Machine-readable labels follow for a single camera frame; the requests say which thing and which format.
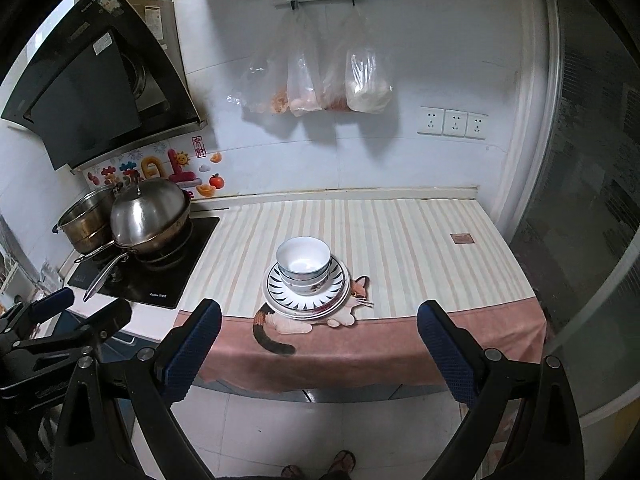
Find plain white plate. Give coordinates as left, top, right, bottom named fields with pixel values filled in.
left=263, top=280, right=351, bottom=320

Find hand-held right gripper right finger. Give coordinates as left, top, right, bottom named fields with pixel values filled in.
left=417, top=299, right=586, bottom=480

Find steel wok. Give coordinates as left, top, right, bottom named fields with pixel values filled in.
left=74, top=199, right=194, bottom=302

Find blue kitchen cabinet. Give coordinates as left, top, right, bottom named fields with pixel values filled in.
left=30, top=305, right=451, bottom=406

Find plain white bowl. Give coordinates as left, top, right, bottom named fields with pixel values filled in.
left=276, top=236, right=331, bottom=281

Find black induction cooktop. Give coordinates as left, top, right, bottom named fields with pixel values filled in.
left=67, top=215, right=221, bottom=310

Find clear plastic bag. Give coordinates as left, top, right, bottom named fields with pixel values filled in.
left=226, top=10, right=292, bottom=115
left=286, top=10, right=324, bottom=118

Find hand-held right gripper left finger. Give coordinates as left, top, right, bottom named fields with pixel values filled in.
left=50, top=299, right=223, bottom=480

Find white plate blue leaf pattern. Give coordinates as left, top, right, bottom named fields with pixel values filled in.
left=266, top=260, right=347, bottom=311

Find plastic bag with white contents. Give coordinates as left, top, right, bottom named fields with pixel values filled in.
left=345, top=7, right=394, bottom=114

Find glass sliding door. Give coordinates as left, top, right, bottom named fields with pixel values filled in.
left=509, top=0, right=640, bottom=422

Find striped cloth with cat print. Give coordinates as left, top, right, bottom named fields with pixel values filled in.
left=172, top=197, right=549, bottom=397

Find black range hood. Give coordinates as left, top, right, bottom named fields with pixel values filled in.
left=0, top=0, right=209, bottom=174

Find steel wok lid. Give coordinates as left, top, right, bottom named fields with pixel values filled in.
left=109, top=177, right=191, bottom=249

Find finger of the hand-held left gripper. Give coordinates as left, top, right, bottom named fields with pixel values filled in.
left=0, top=287, right=76, bottom=356
left=12, top=299, right=134, bottom=361

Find white wall socket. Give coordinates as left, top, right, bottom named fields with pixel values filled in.
left=465, top=111, right=489, bottom=140
left=418, top=106, right=445, bottom=136
left=442, top=108, right=468, bottom=138

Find steel stock pot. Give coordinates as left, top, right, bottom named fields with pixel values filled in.
left=54, top=185, right=119, bottom=256

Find colourful wall stickers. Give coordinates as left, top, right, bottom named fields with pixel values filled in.
left=86, top=135, right=224, bottom=199

